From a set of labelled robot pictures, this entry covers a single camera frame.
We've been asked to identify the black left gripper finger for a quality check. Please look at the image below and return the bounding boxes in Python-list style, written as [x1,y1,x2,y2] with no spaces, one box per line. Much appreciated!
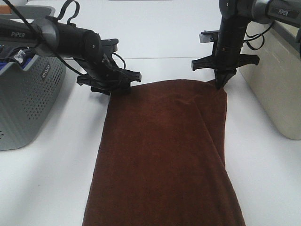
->
[90,87,111,96]
[110,82,131,96]

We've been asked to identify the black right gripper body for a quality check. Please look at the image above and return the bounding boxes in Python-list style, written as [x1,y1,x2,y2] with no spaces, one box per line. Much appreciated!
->
[191,40,260,71]

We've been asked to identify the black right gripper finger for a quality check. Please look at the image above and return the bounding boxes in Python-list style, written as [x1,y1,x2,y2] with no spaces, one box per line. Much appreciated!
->
[220,69,237,88]
[214,69,225,90]

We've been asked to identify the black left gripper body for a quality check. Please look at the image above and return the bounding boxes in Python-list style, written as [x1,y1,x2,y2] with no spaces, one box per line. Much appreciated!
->
[76,56,142,89]

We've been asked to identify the brown towel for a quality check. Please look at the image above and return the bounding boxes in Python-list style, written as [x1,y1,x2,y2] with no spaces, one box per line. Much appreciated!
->
[83,80,245,226]

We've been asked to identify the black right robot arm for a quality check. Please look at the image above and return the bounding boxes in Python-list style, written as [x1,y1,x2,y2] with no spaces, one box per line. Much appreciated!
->
[191,0,301,89]

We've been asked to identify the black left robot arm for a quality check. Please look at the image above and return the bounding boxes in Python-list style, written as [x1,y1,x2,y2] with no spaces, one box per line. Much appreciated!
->
[0,16,141,95]

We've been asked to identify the beige bin with grey rim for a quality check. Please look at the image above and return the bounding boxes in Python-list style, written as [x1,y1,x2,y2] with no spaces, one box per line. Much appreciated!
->
[239,22,301,140]

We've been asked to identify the grey perforated laundry basket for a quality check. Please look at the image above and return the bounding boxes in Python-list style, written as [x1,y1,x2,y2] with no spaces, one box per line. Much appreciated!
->
[0,6,67,152]

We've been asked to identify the blue and grey clothes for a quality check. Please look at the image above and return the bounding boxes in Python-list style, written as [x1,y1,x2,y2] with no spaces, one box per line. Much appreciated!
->
[0,45,35,70]

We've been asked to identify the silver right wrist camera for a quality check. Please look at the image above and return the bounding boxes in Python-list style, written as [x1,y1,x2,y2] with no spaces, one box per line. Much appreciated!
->
[199,30,219,43]

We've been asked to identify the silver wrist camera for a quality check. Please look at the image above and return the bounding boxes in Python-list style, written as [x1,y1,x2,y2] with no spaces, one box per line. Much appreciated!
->
[199,30,219,43]
[101,39,119,52]

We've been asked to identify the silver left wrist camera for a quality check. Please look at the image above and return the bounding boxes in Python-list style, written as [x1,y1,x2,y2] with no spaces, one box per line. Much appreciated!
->
[101,39,119,52]

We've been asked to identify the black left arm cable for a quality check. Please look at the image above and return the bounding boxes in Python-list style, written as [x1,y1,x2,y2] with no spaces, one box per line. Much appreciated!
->
[4,0,125,73]

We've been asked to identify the wooden basket handle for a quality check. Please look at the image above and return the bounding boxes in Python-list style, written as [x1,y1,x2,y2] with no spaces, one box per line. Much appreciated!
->
[0,5,11,15]

